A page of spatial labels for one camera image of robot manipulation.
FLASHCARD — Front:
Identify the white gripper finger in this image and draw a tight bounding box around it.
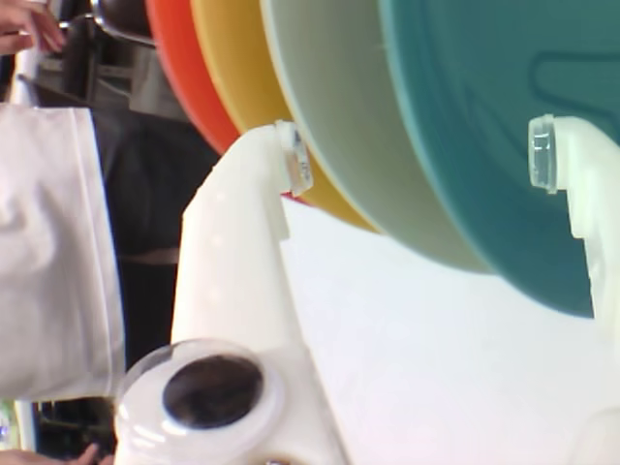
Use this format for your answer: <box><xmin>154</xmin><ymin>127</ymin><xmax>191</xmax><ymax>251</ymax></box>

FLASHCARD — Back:
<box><xmin>527</xmin><ymin>113</ymin><xmax>620</xmax><ymax>465</ymax></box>
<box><xmin>170</xmin><ymin>120</ymin><xmax>350</xmax><ymax>465</ymax></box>

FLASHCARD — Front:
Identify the googly eye sticker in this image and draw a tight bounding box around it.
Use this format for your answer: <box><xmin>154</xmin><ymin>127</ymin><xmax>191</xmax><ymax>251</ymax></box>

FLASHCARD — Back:
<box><xmin>113</xmin><ymin>337</ymin><xmax>288</xmax><ymax>465</ymax></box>

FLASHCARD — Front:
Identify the person left hand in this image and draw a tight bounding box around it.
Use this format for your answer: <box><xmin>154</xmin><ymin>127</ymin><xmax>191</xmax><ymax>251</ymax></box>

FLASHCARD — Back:
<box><xmin>0</xmin><ymin>5</ymin><xmax>66</xmax><ymax>54</ymax></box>

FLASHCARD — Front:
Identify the blue plastic plate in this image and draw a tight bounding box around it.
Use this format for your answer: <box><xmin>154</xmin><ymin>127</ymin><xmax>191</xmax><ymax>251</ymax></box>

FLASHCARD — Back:
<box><xmin>377</xmin><ymin>0</ymin><xmax>620</xmax><ymax>321</ymax></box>

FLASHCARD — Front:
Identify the cream white plastic plate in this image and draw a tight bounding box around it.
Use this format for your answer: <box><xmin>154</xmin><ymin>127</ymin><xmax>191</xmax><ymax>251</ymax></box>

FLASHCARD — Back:
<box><xmin>259</xmin><ymin>0</ymin><xmax>496</xmax><ymax>275</ymax></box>

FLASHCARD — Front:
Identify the orange plastic plate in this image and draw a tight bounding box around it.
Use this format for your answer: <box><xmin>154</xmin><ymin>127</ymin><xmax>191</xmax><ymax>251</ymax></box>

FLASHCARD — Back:
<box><xmin>144</xmin><ymin>0</ymin><xmax>311</xmax><ymax>207</ymax></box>

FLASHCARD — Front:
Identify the person right hand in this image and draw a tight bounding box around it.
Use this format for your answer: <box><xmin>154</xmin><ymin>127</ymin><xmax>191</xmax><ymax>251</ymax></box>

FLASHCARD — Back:
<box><xmin>0</xmin><ymin>441</ymin><xmax>104</xmax><ymax>465</ymax></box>

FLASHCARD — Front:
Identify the yellow plastic plate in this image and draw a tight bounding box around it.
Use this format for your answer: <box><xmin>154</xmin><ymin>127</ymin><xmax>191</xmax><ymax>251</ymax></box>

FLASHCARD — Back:
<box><xmin>190</xmin><ymin>0</ymin><xmax>384</xmax><ymax>234</ymax></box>

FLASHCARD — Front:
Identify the grey chair with chrome tube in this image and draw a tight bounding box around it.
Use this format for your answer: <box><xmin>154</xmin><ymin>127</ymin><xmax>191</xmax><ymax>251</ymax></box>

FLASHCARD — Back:
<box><xmin>60</xmin><ymin>0</ymin><xmax>164</xmax><ymax>120</ymax></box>

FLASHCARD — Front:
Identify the person in white shirt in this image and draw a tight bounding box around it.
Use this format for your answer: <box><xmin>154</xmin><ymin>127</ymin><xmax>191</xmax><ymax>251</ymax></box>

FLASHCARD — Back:
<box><xmin>0</xmin><ymin>104</ymin><xmax>229</xmax><ymax>403</ymax></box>

